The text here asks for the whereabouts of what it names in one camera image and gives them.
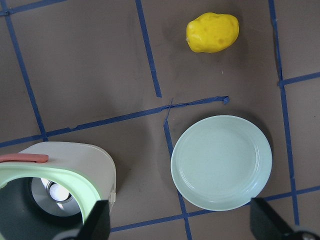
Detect white toy rice cooker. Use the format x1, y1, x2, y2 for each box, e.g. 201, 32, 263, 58
0, 141, 116, 240

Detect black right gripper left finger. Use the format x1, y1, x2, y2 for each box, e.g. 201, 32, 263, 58
56, 200, 111, 240

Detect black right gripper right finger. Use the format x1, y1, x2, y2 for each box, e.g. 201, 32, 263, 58
249, 197, 320, 240

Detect light green plate near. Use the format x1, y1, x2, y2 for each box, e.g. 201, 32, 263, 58
170, 115, 273, 211

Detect yellow toy potato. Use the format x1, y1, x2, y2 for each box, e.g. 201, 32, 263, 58
186, 12, 240, 53

